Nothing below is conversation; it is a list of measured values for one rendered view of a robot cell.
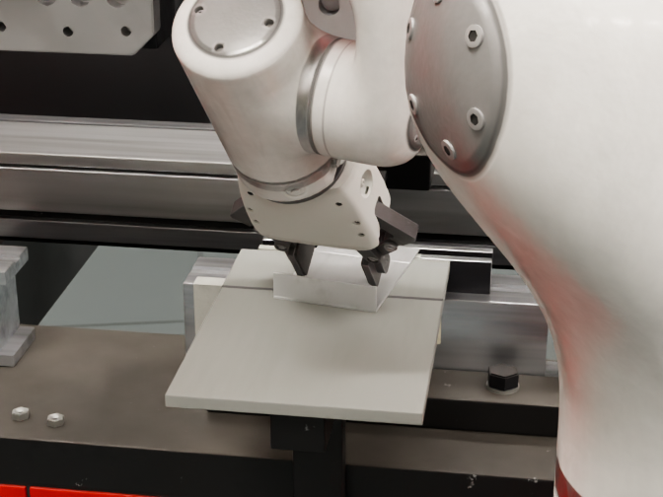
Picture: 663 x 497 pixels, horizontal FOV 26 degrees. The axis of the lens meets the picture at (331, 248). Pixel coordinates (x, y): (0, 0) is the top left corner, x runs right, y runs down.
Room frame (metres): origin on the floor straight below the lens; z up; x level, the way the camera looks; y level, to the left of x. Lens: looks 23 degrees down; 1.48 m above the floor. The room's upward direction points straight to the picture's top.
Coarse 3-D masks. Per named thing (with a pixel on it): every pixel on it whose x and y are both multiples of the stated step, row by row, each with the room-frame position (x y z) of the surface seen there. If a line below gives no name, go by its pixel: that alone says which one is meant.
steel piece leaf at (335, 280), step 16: (320, 256) 1.12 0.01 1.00; (336, 256) 1.12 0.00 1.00; (352, 256) 1.12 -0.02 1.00; (320, 272) 1.08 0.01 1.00; (336, 272) 1.08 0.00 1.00; (352, 272) 1.08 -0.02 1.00; (400, 272) 1.08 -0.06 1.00; (288, 288) 1.03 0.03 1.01; (304, 288) 1.03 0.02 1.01; (320, 288) 1.02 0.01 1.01; (336, 288) 1.02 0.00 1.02; (352, 288) 1.02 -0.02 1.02; (368, 288) 1.01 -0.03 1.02; (384, 288) 1.05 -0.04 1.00; (320, 304) 1.02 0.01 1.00; (336, 304) 1.02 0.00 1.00; (352, 304) 1.02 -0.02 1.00; (368, 304) 1.01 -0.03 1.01
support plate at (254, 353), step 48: (240, 288) 1.06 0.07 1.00; (432, 288) 1.06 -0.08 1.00; (240, 336) 0.97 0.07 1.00; (288, 336) 0.97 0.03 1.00; (336, 336) 0.97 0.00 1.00; (384, 336) 0.97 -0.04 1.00; (432, 336) 0.97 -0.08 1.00; (192, 384) 0.89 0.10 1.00; (240, 384) 0.89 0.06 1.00; (288, 384) 0.89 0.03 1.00; (336, 384) 0.89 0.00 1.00; (384, 384) 0.89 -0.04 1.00
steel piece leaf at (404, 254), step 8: (320, 248) 1.13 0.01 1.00; (328, 248) 1.13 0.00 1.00; (336, 248) 1.13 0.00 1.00; (344, 248) 1.13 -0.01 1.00; (400, 248) 1.13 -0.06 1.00; (408, 248) 1.13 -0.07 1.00; (416, 248) 1.13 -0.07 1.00; (360, 256) 1.12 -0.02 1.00; (392, 256) 1.12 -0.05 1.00; (400, 256) 1.12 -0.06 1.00; (408, 256) 1.12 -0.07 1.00
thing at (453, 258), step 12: (264, 240) 1.16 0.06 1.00; (420, 252) 1.14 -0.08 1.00; (432, 252) 1.14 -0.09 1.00; (444, 252) 1.14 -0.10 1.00; (456, 252) 1.13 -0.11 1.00; (468, 252) 1.13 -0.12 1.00; (480, 252) 1.13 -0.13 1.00; (456, 264) 1.11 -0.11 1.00; (468, 264) 1.11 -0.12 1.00; (480, 264) 1.11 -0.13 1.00; (456, 276) 1.11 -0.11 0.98; (468, 276) 1.11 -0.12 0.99; (480, 276) 1.11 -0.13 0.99; (456, 288) 1.11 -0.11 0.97; (468, 288) 1.11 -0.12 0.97; (480, 288) 1.11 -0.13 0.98
